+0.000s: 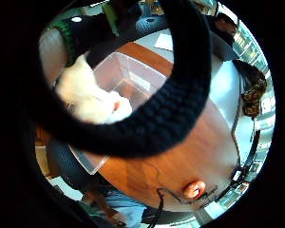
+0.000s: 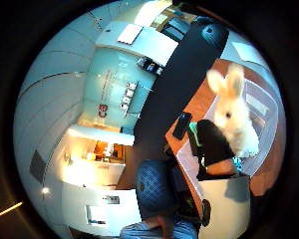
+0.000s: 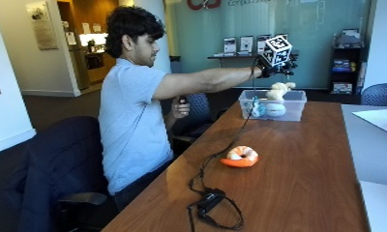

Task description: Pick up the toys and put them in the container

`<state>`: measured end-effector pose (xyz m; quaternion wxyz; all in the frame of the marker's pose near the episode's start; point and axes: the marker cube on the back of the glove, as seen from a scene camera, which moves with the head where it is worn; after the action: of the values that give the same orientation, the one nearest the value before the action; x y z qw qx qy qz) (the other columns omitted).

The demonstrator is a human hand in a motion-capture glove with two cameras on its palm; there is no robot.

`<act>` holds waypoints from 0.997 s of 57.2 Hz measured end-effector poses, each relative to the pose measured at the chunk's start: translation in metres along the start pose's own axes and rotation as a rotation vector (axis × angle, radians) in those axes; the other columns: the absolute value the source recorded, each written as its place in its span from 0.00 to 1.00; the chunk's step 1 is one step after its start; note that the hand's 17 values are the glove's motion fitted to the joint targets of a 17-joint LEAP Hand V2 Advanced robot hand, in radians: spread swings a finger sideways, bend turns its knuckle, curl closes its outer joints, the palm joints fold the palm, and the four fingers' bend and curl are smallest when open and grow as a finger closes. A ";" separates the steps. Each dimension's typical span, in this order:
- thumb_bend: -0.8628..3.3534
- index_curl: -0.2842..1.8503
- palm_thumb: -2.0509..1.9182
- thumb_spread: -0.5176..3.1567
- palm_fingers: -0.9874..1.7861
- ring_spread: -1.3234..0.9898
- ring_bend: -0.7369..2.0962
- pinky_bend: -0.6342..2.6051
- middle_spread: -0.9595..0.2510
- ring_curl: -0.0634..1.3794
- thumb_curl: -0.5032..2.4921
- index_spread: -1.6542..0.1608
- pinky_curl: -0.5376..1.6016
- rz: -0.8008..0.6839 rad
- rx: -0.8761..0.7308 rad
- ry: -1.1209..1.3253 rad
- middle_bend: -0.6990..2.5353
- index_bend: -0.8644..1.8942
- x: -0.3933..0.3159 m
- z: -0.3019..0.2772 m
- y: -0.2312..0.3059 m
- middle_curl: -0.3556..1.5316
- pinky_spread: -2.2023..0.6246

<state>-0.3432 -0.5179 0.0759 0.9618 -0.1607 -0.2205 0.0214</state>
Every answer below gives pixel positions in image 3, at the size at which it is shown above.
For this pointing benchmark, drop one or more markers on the small black handheld device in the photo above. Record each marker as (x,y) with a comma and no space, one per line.
(183,100)

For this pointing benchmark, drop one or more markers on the blue mesh chair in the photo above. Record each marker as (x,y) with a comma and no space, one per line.
(194,112)

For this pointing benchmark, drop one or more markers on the white marker cube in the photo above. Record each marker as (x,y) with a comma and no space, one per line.
(278,51)

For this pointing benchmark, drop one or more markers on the cream plush toy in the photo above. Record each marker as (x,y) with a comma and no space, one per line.
(279,90)

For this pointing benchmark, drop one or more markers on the row of display brochures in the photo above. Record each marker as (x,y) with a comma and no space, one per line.
(250,43)

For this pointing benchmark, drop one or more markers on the the person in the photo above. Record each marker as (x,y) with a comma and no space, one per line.
(132,106)

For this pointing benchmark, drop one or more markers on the clear plastic storage bin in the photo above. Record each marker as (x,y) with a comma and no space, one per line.
(274,106)

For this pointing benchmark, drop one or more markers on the black bookshelf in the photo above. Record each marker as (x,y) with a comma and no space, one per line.
(346,66)

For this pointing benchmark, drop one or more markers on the white round plush toy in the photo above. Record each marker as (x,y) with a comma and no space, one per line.
(275,110)

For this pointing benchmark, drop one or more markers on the blue and white plush toy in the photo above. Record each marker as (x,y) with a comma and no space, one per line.
(258,108)

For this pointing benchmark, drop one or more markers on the orange shrimp plush toy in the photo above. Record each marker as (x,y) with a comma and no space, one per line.
(241,157)

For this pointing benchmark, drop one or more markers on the grey mesh chair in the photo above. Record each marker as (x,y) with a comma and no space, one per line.
(381,95)

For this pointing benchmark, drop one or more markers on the white paper sheet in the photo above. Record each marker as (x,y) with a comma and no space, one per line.
(381,120)

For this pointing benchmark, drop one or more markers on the black adapter box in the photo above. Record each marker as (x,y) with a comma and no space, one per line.
(211,200)

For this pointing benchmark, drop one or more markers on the grey table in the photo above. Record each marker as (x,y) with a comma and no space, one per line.
(374,154)

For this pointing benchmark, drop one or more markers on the dark blue office chair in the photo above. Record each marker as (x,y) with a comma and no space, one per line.
(57,170)

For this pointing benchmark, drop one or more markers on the black wall shelf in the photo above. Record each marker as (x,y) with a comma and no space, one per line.
(245,56)

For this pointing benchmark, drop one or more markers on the framed wall poster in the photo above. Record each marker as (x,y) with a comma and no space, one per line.
(42,25)

